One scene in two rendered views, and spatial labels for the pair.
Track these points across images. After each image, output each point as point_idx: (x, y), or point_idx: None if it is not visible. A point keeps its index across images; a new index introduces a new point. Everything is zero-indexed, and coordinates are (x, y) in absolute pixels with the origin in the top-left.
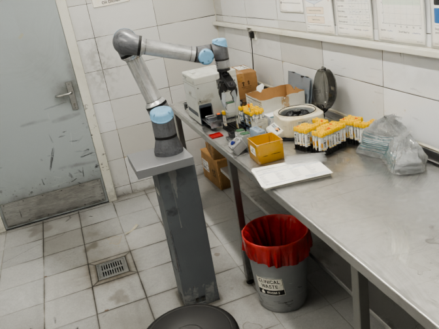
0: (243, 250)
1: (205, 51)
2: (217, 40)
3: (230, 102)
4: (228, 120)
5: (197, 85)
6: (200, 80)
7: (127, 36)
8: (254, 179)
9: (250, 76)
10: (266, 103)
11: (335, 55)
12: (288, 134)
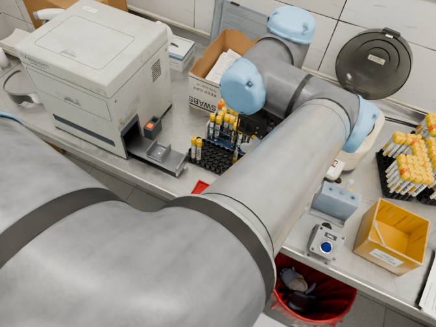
0: (272, 309)
1: (375, 119)
2: (308, 27)
3: None
4: (164, 127)
5: (114, 95)
6: (117, 82)
7: (187, 324)
8: (429, 320)
9: (117, 0)
10: None
11: (396, 0)
12: (353, 166)
